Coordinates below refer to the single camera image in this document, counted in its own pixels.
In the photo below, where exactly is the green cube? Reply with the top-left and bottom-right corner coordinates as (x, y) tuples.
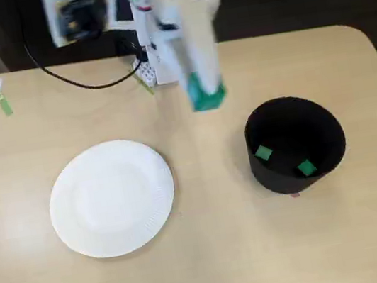
(253, 143), (274, 163)
(184, 67), (231, 114)
(296, 158), (319, 179)

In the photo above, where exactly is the black pot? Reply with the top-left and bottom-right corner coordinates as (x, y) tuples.
(239, 88), (353, 201)

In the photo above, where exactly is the yellow-green tape strip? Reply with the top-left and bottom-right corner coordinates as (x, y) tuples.
(132, 72), (155, 99)

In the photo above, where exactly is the white paper plate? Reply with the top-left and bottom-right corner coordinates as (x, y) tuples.
(40, 132), (185, 266)

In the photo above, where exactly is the black cable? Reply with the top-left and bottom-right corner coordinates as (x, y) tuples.
(21, 13), (147, 100)

